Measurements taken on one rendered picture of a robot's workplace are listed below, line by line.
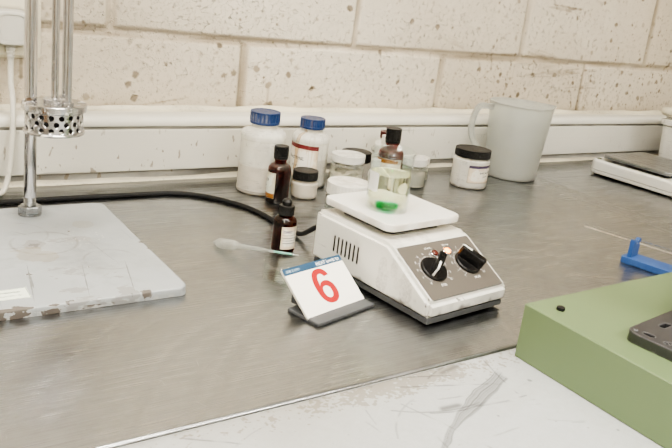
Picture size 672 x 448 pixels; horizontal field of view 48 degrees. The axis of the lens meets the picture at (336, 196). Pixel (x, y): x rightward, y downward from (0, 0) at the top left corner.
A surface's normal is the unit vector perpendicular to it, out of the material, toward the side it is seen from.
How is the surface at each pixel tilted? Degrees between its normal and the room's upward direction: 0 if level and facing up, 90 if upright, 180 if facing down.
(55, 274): 0
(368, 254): 90
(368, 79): 90
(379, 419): 0
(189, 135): 90
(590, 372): 90
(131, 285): 0
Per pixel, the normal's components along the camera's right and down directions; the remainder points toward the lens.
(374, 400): 0.12, -0.95
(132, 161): 0.55, 0.29
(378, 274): -0.76, 0.08
